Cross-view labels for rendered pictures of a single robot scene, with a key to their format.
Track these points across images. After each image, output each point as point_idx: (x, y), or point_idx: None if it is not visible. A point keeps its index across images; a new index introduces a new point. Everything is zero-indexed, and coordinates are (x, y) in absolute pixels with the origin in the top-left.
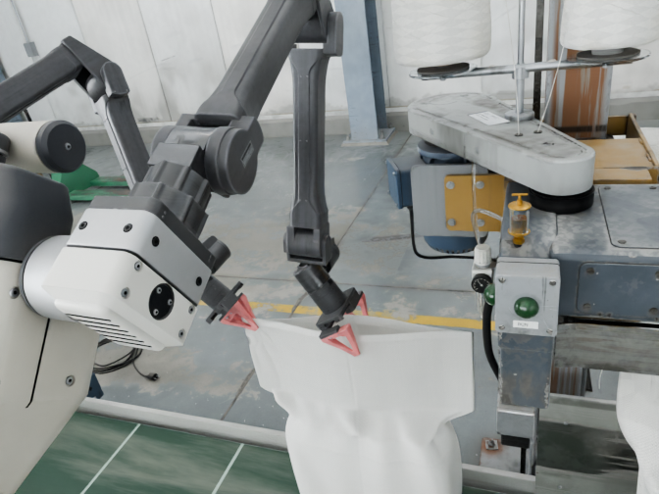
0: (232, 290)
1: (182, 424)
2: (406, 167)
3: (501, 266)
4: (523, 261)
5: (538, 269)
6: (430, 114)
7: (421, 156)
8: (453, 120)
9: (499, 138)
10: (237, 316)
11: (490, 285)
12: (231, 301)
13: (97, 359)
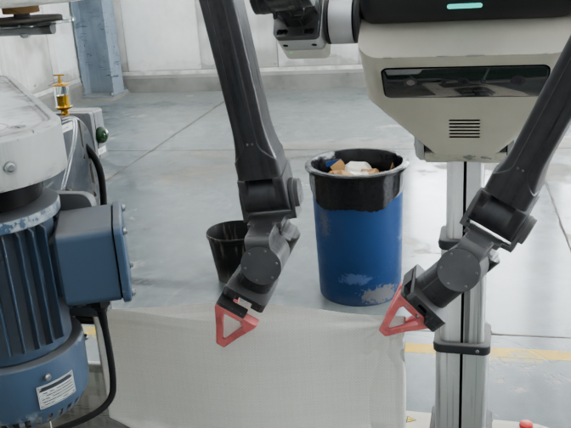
0: (412, 281)
1: None
2: (95, 208)
3: (93, 109)
4: (76, 111)
5: (70, 109)
6: (36, 110)
7: (46, 242)
8: (22, 101)
9: (12, 87)
10: (415, 321)
11: (102, 126)
12: (406, 278)
13: None
